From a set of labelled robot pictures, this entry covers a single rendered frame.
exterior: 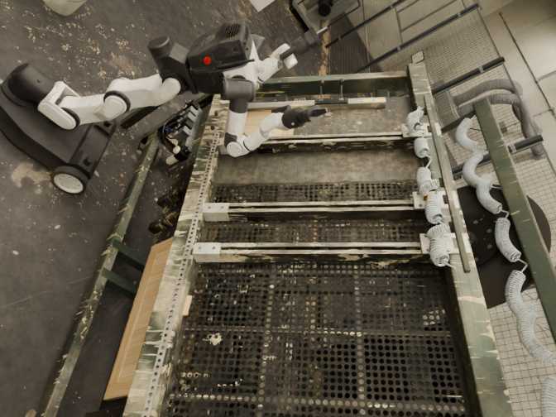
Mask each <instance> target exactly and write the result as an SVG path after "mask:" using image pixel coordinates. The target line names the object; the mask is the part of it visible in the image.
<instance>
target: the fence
mask: <svg viewBox="0 0 556 417"><path fill-rule="evenodd" d="M380 98H383V99H384V101H378V102H376V100H375V98H371V100H372V102H363V99H368V98H349V99H348V103H341V104H322V105H319V107H320V108H327V109H328V110H334V109H354V108H385V107H386V97H380ZM285 105H290V106H291V109H292V108H302V109H307V108H312V107H313V106H317V105H314V100H308V101H289V102H272V103H249V104H248V109H247V111H261V110H272V109H273V108H279V107H282V106H285Z"/></svg>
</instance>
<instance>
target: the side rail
mask: <svg viewBox="0 0 556 417"><path fill-rule="evenodd" d="M406 78H407V75H406V71H396V72H380V73H364V74H333V75H318V76H302V77H286V78H270V79H267V80H266V81H264V82H263V83H262V87H260V88H259V89H258V90H256V98H270V97H275V96H276V94H287V97H288V96H305V95H320V86H319V85H318V81H319V80H323V81H324V85H323V86H322V95H323V94H340V93H341V85H339V84H338V81H339V80H340V79H344V85H343V93H375V92H376V90H377V89H388V92H393V91H405V89H406V83H407V82H406Z"/></svg>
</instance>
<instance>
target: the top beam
mask: <svg viewBox="0 0 556 417"><path fill-rule="evenodd" d="M407 74H408V75H407V77H408V79H407V85H408V90H409V94H410V101H411V106H412V110H413V112H414V111H416V110H417V109H418V107H419V106H420V108H419V109H420V110H421V112H422V111H423V108H425V105H424V94H428V97H429V103H430V107H431V110H432V114H433V117H434V123H438V124H439V119H438V115H437V112H436V108H435V105H434V100H433V96H432V93H431V89H430V86H429V80H428V76H427V73H426V70H425V67H424V63H418V64H408V65H407ZM439 129H440V132H441V128H440V125H439ZM438 138H439V144H440V147H441V151H442V154H443V160H444V164H445V167H446V171H447V175H448V181H449V184H450V188H451V191H456V195H457V198H458V193H457V190H456V186H455V183H454V179H453V173H452V171H451V167H450V164H449V160H448V154H447V151H446V147H445V144H444V140H443V135H442V132H441V136H439V137H438ZM424 139H425V140H426V141H427V142H428V148H429V154H428V156H430V157H432V159H430V158H428V157H427V156H425V157H422V160H423V164H424V167H426V165H427V164H428V163H429V161H430V160H432V161H431V162H430V164H429V166H428V169H429V170H430V172H431V176H430V177H431V180H434V182H435V180H437V183H438V182H439V178H442V176H441V172H440V169H439V162H438V158H437V155H436V151H435V147H434V141H433V137H424ZM458 204H459V208H456V211H457V215H458V221H459V225H460V228H461V232H462V233H466V234H467V229H466V225H465V222H464V218H463V212H462V209H461V205H460V203H459V199H458ZM441 213H442V214H443V218H442V220H441V221H440V222H442V223H444V224H445V223H446V225H447V227H448V226H449V224H448V222H452V219H451V215H450V212H449V208H441ZM467 239H468V243H469V247H470V250H471V254H467V258H468V262H469V266H470V269H471V271H470V273H464V272H463V265H462V262H461V258H460V254H448V255H449V260H448V264H449V265H451V266H454V267H456V270H454V269H453V268H452V267H450V266H447V265H445V266H443V267H444V271H445V275H446V280H447V284H448V292H449V296H450V300H451V305H452V309H453V317H454V321H455V325H456V329H457V334H458V341H459V346H460V350H461V354H462V359H463V366H464V371H465V375H466V379H467V387H468V391H469V395H470V400H471V404H472V412H473V416H474V417H515V416H514V412H513V409H512V405H511V402H510V397H509V393H508V390H507V386H506V380H505V377H504V373H503V370H502V367H501V361H500V358H499V354H498V351H497V347H496V341H495V338H494V334H493V332H492V328H491V322H490V319H489V315H488V312H487V306H486V302H485V300H484V296H483V293H482V287H481V283H480V280H479V276H478V273H477V268H476V264H475V261H474V257H473V254H472V248H471V244H470V241H469V237H468V235H467Z"/></svg>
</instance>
